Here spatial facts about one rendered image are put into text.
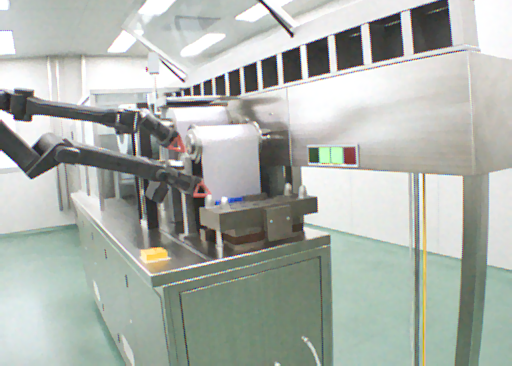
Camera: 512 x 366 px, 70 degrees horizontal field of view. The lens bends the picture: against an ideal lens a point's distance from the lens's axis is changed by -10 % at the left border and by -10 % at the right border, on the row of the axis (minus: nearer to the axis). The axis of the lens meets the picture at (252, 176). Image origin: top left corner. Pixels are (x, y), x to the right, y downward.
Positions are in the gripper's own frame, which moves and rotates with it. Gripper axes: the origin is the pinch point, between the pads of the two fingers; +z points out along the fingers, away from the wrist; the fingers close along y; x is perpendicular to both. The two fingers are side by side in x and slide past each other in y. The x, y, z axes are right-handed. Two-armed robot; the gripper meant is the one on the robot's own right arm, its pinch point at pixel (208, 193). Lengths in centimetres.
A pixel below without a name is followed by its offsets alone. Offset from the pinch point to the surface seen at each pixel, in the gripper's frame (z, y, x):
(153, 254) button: -15.6, 13.4, -25.7
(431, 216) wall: 261, -91, 75
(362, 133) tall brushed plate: 17, 47, 31
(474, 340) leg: 64, 77, -15
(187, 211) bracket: -1.8, -7.8, -8.7
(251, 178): 13.9, 0.3, 12.2
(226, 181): 4.6, 0.3, 6.9
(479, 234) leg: 46, 77, 14
